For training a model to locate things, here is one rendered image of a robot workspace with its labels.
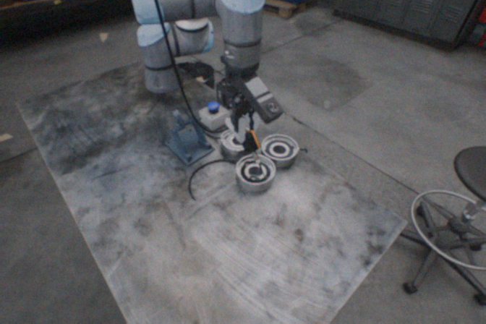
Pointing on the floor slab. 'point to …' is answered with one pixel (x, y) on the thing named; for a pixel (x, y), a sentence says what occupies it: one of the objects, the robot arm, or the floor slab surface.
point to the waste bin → (197, 70)
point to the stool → (465, 164)
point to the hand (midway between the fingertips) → (248, 137)
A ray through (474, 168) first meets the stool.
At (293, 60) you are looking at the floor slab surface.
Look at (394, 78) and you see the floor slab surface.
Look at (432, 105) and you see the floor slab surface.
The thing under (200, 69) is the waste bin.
